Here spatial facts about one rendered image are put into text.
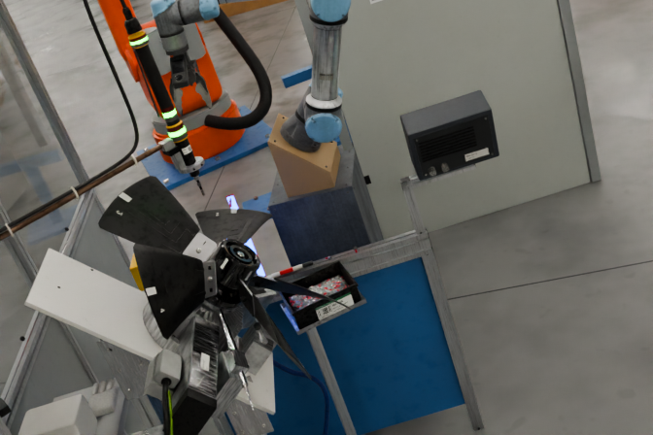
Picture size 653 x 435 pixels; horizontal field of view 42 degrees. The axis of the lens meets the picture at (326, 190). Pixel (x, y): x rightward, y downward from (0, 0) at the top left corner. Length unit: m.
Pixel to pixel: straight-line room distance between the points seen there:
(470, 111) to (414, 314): 0.76
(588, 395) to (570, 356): 0.23
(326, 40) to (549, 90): 1.89
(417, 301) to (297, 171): 0.59
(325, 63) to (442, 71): 1.54
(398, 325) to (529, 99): 1.70
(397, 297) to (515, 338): 0.87
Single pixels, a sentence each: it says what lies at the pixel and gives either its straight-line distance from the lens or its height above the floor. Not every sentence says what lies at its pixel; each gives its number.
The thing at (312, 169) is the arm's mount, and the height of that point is 1.08.
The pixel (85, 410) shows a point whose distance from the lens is 2.45.
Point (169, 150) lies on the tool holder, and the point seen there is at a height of 1.53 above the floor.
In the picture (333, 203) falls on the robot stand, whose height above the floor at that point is 0.95.
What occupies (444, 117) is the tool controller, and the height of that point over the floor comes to 1.24.
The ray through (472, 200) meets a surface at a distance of 4.38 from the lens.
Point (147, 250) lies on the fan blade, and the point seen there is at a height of 1.41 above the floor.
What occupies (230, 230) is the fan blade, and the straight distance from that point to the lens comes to 2.40.
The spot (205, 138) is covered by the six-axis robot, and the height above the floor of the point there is 0.19.
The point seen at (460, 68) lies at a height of 0.81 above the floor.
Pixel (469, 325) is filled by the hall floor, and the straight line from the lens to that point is 3.71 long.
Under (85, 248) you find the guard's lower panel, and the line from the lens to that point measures 3.41.
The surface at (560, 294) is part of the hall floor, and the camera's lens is 3.78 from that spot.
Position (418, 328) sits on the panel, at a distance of 2.94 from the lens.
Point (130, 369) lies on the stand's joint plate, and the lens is 2.31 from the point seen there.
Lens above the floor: 2.25
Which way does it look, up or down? 26 degrees down
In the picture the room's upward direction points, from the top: 19 degrees counter-clockwise
